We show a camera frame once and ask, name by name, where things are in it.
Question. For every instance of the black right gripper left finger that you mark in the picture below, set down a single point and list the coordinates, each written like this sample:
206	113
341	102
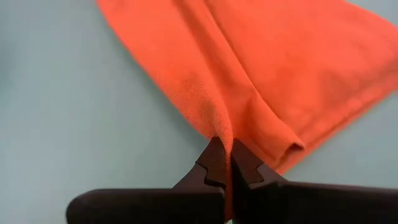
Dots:
155	205

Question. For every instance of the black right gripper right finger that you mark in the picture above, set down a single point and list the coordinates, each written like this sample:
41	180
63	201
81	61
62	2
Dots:
311	205

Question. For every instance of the orange towel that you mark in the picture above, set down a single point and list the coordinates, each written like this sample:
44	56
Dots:
280	77

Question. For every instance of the green table mat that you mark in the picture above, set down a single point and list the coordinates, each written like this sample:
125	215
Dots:
62	93

